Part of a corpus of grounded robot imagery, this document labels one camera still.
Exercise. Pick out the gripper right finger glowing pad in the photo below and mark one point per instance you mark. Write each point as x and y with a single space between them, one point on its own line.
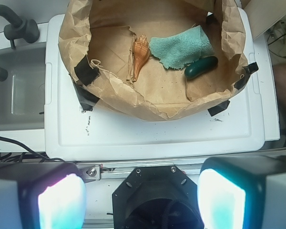
243 192

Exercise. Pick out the grey toy faucet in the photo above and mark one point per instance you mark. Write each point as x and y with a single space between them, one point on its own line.
18 27

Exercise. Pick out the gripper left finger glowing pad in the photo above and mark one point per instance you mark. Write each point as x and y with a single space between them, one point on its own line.
48 195

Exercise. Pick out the crumpled brown paper bag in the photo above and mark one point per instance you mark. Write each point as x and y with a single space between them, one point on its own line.
96 46

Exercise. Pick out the teal terry cloth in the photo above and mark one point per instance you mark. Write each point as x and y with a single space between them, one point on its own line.
179 50

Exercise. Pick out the orange conch shell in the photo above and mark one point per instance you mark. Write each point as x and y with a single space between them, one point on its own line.
141 54

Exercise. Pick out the dark green toy cucumber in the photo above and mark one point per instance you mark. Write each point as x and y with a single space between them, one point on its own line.
201 66

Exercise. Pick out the grey toy sink basin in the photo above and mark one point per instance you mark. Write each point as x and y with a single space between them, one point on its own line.
22 94

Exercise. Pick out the aluminium extrusion rail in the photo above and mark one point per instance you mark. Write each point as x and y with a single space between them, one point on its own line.
95 171

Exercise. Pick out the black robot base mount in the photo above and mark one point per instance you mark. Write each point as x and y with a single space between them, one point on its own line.
156 198

